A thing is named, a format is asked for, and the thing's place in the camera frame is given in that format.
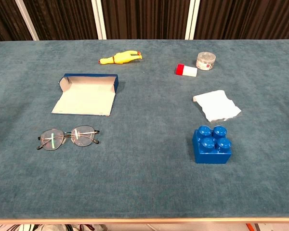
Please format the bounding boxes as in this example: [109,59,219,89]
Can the blue cardboard glasses box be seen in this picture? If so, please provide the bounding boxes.
[51,73,119,117]

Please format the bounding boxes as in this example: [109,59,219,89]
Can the eyeglasses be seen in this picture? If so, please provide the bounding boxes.
[37,125,101,151]

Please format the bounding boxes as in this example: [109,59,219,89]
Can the red and white small box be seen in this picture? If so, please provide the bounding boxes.
[175,63,198,78]

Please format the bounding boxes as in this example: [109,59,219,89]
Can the yellow rubber chicken toy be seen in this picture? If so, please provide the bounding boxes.
[98,50,143,65]

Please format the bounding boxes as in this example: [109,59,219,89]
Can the teal blue table cloth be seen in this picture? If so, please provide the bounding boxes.
[0,39,289,219]

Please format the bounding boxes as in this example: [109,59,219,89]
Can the blue four stud building block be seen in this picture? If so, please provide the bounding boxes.
[192,125,232,165]

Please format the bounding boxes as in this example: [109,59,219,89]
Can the clear round plastic jar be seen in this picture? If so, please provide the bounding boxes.
[196,51,217,71]

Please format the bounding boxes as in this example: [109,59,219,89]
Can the dark pleated curtain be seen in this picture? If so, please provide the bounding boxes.
[0,0,289,41]

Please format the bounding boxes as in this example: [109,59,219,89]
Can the white frame post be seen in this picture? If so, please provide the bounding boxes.
[91,0,107,40]
[15,0,40,41]
[184,0,200,40]

